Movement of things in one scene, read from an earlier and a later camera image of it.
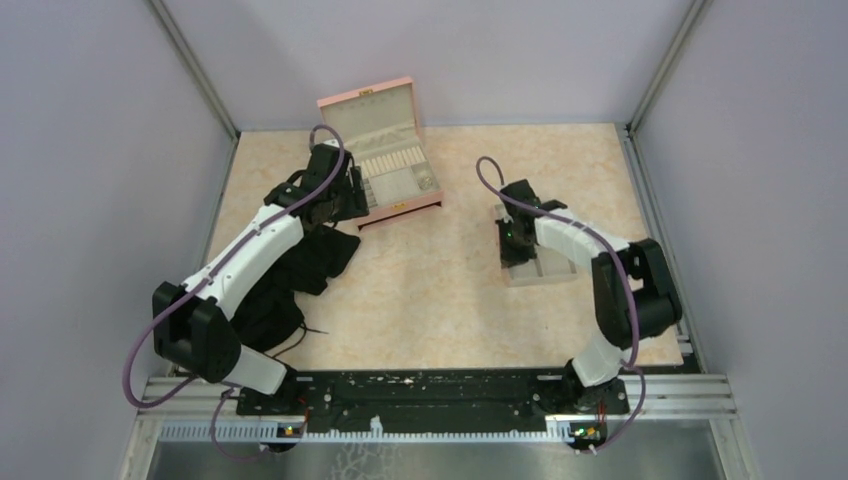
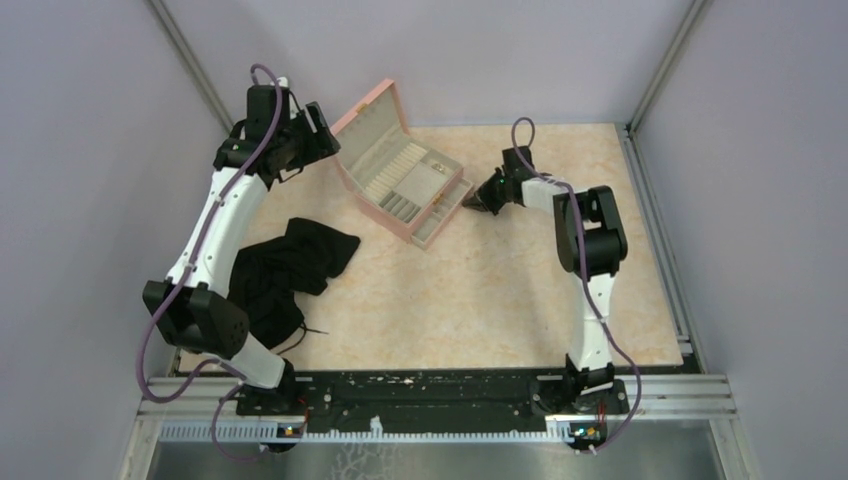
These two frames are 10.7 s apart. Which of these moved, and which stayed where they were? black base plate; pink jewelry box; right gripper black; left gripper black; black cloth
Moved: right gripper black; left gripper black; pink jewelry box
Stayed: black base plate; black cloth
